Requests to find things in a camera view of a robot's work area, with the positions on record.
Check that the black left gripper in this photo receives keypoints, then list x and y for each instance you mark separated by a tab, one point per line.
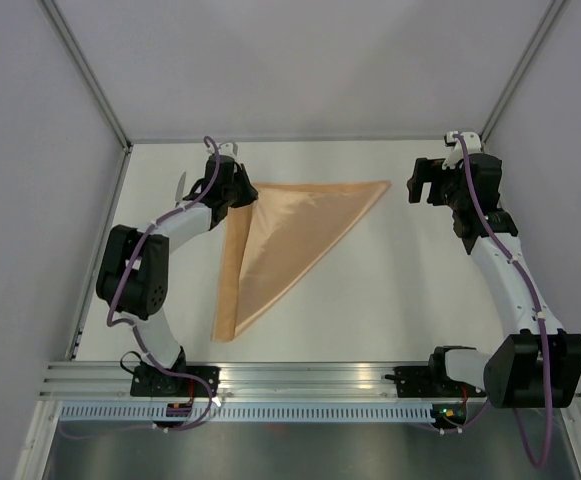
250	194

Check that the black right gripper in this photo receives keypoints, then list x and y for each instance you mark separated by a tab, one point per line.
425	170

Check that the knife with dark handle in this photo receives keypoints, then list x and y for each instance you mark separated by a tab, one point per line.
180	189

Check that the peach cloth napkin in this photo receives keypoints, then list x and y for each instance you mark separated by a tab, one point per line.
271	244

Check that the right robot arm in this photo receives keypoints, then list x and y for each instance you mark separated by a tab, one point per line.
539	359

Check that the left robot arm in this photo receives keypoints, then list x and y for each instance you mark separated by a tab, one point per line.
134	273

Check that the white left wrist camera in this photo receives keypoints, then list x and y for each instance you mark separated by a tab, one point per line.
229	148

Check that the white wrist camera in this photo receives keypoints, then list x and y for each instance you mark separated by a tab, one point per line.
460	143
229	148

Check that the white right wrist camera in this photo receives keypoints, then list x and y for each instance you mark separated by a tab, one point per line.
460	143

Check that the back aluminium frame rail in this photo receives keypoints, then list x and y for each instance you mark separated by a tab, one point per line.
290	138

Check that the aluminium frame rail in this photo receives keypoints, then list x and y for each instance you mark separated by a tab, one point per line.
290	138
239	381

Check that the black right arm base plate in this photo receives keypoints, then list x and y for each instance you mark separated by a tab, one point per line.
420	382

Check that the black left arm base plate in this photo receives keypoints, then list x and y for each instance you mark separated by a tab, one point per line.
147	382

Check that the aluminium front frame rail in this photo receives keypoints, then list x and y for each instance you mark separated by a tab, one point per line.
239	381

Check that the left aluminium corner post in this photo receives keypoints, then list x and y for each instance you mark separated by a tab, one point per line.
70	43

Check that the white slotted cable duct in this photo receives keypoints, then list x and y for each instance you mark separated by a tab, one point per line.
271	412

